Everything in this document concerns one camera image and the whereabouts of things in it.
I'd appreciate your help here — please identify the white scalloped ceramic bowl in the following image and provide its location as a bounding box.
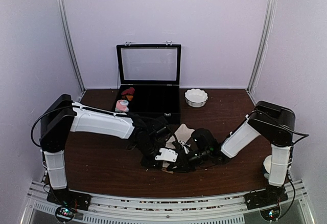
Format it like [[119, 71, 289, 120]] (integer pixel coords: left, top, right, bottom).
[[184, 88, 208, 108]]

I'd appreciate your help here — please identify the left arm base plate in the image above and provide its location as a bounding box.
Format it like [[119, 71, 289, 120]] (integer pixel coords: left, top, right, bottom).
[[46, 187, 91, 211]]

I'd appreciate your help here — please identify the aluminium table edge rail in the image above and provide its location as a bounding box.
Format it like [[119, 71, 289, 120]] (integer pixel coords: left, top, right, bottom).
[[18, 181, 318, 223]]

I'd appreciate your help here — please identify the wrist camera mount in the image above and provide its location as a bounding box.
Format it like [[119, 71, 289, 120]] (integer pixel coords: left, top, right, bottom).
[[155, 148, 178, 163], [179, 140, 192, 154]]

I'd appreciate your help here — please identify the left aluminium frame post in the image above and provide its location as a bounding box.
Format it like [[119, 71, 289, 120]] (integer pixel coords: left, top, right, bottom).
[[57, 0, 86, 93]]

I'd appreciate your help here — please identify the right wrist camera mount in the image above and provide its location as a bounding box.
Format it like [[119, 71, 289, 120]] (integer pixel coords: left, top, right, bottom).
[[179, 140, 192, 154]]

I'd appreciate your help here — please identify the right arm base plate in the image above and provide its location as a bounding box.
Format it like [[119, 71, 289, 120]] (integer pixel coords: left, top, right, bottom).
[[244, 186, 288, 210]]

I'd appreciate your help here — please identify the black compartment storage box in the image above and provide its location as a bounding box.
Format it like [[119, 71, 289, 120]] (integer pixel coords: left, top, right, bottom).
[[115, 43, 182, 125]]

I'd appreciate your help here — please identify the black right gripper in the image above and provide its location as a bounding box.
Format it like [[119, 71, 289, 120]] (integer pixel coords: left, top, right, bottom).
[[167, 148, 210, 173]]

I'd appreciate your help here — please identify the pink mint patterned sock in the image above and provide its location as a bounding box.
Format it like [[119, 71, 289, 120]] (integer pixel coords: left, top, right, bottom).
[[115, 99, 129, 112]]

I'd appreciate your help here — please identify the beige brown cuffed sock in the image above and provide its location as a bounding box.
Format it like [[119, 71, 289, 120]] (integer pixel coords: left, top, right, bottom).
[[161, 161, 177, 174]]

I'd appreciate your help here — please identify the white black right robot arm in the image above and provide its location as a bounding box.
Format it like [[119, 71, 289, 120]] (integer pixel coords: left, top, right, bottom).
[[168, 101, 308, 205]]

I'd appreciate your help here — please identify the right aluminium frame post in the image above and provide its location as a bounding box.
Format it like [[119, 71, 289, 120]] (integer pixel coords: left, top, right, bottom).
[[247, 0, 277, 95]]

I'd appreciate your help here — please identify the white blue cup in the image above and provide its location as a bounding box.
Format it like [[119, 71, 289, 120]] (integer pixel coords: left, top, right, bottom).
[[262, 155, 272, 179]]

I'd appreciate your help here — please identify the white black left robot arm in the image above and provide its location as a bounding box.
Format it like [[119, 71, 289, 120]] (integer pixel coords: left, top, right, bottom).
[[30, 94, 177, 206]]

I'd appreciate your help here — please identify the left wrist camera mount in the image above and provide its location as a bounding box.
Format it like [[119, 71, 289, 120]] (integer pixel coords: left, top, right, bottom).
[[155, 148, 178, 163]]

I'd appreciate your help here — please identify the beige striped sock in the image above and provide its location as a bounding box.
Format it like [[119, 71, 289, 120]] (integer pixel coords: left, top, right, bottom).
[[166, 123, 195, 149]]

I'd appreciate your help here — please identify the aluminium frame post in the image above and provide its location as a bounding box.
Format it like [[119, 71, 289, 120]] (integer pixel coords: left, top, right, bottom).
[[57, 0, 86, 93], [247, 0, 277, 95]]

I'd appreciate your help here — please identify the maroon yellow argyle sock roll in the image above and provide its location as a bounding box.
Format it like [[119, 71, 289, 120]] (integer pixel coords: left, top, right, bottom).
[[121, 87, 135, 101]]

